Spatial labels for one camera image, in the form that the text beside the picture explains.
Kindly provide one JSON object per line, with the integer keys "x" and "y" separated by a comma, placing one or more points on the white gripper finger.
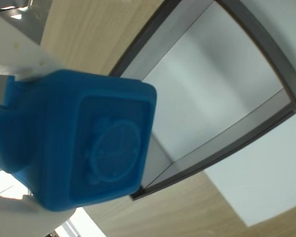
{"x": 22, "y": 56}
{"x": 19, "y": 219}

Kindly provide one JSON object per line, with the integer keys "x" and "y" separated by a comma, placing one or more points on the blue cube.
{"x": 64, "y": 138}

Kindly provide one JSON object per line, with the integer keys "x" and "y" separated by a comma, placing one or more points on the dark brown open box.
{"x": 212, "y": 98}

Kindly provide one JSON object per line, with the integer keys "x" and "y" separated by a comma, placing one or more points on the white paper sheet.
{"x": 266, "y": 172}

